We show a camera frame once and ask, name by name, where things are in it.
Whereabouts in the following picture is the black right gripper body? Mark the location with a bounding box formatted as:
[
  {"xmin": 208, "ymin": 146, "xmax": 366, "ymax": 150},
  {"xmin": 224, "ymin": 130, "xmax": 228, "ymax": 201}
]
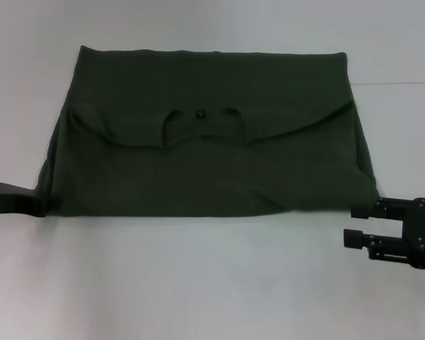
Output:
[{"xmin": 399, "ymin": 197, "xmax": 425, "ymax": 271}]

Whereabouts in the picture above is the dark green FREE t-shirt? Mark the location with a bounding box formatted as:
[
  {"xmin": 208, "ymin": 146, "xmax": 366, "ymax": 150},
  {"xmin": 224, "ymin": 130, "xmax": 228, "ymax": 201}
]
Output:
[{"xmin": 33, "ymin": 44, "xmax": 380, "ymax": 219}]

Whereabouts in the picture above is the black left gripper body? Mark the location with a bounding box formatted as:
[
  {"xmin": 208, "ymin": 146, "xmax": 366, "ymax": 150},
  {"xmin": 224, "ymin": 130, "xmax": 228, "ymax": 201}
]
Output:
[{"xmin": 0, "ymin": 182, "xmax": 43, "ymax": 219}]

